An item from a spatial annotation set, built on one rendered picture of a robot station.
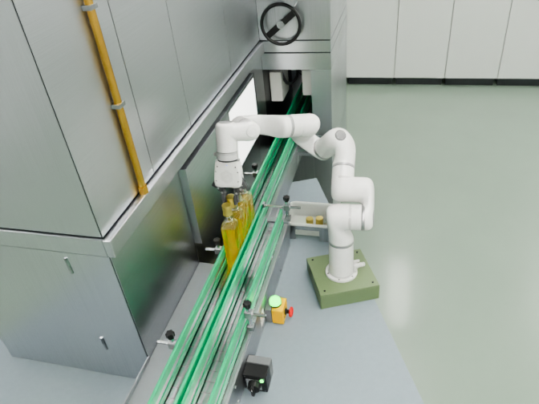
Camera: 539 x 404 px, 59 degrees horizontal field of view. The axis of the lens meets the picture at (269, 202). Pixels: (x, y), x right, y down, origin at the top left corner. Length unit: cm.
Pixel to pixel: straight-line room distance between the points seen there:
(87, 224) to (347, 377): 97
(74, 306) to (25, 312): 22
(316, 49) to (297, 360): 157
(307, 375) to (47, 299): 88
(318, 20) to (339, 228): 120
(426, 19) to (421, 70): 52
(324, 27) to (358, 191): 107
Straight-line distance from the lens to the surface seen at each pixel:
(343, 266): 187
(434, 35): 545
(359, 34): 546
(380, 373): 174
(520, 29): 554
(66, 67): 122
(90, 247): 139
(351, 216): 174
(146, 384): 165
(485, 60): 559
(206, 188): 189
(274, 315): 183
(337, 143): 182
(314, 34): 260
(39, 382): 198
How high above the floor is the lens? 218
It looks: 36 degrees down
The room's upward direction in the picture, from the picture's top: 6 degrees counter-clockwise
